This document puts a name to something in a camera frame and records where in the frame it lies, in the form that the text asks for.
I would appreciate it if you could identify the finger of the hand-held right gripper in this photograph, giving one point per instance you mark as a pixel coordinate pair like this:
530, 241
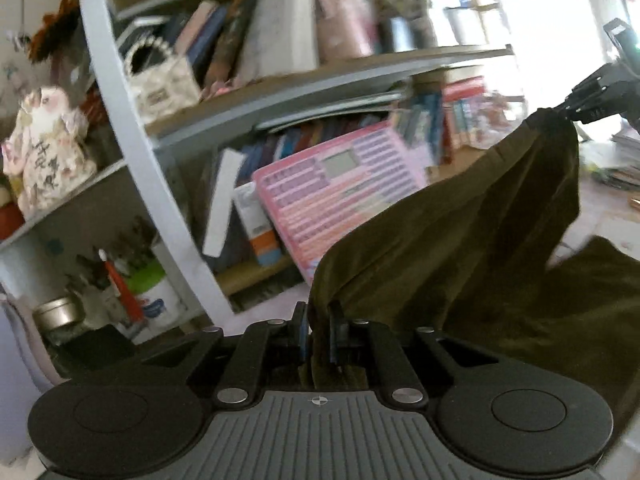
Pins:
592, 82
592, 110

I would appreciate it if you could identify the round metal tin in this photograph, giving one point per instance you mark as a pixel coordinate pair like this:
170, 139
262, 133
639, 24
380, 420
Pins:
57, 312

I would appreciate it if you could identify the purple cloth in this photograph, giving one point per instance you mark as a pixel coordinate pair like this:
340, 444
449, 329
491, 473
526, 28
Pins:
20, 350

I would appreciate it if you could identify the white orange small box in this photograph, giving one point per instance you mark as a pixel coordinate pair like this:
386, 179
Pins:
260, 225

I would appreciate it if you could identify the stack of papers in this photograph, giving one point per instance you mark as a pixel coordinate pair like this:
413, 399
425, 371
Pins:
625, 152

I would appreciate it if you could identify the black case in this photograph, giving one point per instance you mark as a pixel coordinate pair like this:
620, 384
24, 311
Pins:
95, 347

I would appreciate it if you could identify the pink patterned tumbler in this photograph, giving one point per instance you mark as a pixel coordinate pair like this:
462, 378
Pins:
345, 20

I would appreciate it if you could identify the white leaning book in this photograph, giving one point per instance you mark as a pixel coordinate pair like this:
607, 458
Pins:
222, 200

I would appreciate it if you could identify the olive green pants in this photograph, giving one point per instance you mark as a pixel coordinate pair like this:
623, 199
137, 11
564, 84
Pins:
450, 240

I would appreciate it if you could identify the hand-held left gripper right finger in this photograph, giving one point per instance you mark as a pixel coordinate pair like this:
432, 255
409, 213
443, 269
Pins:
334, 336

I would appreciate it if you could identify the red bottle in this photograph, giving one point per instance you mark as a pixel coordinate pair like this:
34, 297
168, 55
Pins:
120, 285

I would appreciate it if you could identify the white bookshelf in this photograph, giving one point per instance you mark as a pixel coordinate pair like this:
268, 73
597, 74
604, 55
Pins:
145, 170

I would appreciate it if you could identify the white green pen cup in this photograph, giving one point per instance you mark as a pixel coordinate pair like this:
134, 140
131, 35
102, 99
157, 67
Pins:
157, 295

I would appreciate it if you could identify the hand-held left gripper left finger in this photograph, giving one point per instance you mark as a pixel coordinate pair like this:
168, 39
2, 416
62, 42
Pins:
301, 335

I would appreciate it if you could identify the brown plush toy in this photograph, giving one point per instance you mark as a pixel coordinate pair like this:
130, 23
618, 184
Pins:
52, 30

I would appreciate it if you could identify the row of blue paperback books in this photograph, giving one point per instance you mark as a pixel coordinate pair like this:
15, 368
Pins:
425, 115

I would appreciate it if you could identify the patterned plush doll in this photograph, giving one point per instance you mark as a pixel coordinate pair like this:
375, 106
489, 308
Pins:
47, 155

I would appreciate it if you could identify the pink learning tablet toy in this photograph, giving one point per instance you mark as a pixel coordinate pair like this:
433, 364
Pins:
320, 200

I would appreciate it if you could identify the white pearl handbag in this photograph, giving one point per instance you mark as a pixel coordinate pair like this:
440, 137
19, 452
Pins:
160, 85

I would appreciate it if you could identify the row of mixed hardcover books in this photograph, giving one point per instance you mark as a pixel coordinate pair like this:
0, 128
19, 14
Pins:
235, 30

